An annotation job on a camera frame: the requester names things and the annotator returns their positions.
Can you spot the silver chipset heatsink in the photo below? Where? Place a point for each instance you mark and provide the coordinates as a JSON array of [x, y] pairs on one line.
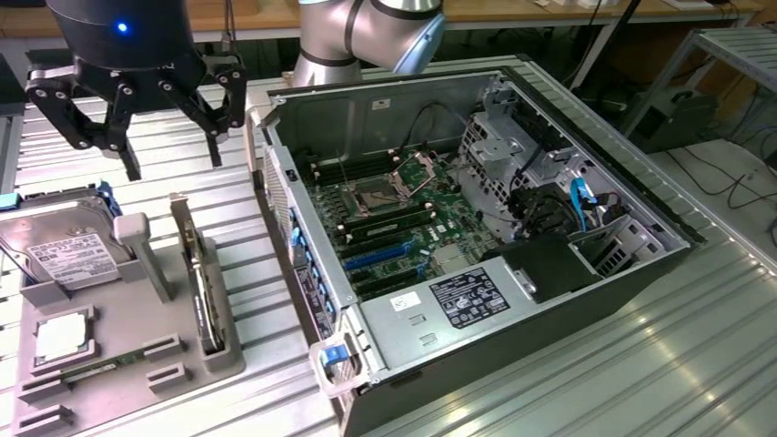
[[455, 260]]

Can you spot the graphics card with metal bracket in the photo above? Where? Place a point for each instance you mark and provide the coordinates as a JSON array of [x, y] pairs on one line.
[[198, 255]]

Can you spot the silver CPU chip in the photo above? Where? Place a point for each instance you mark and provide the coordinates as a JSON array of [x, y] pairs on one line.
[[61, 334]]

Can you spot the black equipment box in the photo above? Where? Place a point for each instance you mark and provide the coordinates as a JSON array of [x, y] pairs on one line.
[[674, 118]]

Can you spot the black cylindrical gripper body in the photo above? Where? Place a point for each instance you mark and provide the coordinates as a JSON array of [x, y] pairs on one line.
[[122, 50]]

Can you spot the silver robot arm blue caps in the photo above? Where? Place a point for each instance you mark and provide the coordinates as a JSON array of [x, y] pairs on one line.
[[329, 36]]

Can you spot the green motherboard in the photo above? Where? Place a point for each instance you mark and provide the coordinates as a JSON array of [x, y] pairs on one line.
[[450, 214]]

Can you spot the blue case release latch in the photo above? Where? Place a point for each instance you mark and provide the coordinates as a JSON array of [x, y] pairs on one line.
[[333, 355]]

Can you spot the grey slatted metal table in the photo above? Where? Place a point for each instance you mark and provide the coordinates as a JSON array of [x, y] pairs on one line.
[[740, 50]]

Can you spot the silver power supply with label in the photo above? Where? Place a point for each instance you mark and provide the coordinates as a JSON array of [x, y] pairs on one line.
[[413, 328]]

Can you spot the grey plastic parts rack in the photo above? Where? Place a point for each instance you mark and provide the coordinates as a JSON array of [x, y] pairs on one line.
[[122, 318]]

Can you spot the black expansion slot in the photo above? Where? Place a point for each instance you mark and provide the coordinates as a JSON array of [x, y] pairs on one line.
[[391, 284], [386, 274]]

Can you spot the black plastic air shroud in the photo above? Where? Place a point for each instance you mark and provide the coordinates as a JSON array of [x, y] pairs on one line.
[[547, 268]]

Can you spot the CPU socket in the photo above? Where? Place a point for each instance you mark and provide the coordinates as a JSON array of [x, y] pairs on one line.
[[374, 198]]

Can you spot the silver metal disk bay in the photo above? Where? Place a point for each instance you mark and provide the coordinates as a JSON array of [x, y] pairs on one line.
[[493, 150]]

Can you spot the green RAM stick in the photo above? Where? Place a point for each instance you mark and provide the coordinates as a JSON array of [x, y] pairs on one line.
[[389, 226], [103, 366]]

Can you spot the thin socket locking lever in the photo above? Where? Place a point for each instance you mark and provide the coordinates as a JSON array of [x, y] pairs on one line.
[[345, 170]]

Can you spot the black chassis intrusion switch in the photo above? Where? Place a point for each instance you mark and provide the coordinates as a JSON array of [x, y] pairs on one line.
[[291, 174]]

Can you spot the blue expansion slot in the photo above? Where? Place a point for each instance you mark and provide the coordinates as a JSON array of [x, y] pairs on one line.
[[377, 257]]

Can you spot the metal socket cover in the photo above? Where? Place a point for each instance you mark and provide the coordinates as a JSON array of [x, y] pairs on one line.
[[417, 170]]

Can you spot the black RAM slot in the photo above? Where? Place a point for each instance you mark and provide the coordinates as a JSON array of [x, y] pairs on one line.
[[353, 166], [355, 175]]

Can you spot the hard disk with blue carrier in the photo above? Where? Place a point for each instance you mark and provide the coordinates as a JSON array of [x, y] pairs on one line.
[[61, 246]]

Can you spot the open black PC case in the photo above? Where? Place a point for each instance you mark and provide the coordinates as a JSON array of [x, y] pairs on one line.
[[547, 346]]

